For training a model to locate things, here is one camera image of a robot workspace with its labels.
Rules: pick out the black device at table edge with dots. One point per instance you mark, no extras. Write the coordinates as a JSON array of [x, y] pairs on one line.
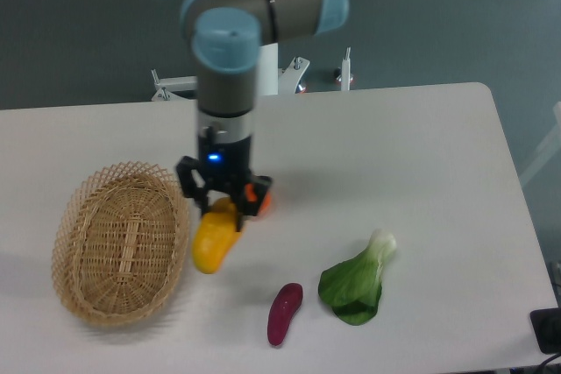
[[546, 326]]

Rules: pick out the woven wicker basket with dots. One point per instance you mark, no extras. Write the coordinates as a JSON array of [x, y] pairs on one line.
[[121, 245]]

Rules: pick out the purple sweet potato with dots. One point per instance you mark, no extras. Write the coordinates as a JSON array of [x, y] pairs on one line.
[[282, 311]]

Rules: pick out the orange tangerine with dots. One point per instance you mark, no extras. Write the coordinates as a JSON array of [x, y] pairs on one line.
[[252, 200]]

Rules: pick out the white frame at right edge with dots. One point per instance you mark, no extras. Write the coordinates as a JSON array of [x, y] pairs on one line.
[[548, 147]]

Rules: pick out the yellow mango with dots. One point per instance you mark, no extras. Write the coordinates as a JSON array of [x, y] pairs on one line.
[[215, 236]]

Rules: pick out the green bok choy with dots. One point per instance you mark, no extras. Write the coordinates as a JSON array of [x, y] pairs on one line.
[[352, 289]]

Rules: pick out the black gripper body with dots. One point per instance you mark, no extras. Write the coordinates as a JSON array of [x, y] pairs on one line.
[[223, 166]]

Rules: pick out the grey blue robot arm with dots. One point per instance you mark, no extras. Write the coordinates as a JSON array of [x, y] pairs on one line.
[[225, 38]]

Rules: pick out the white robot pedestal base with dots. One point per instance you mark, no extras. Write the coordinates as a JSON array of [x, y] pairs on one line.
[[288, 80]]

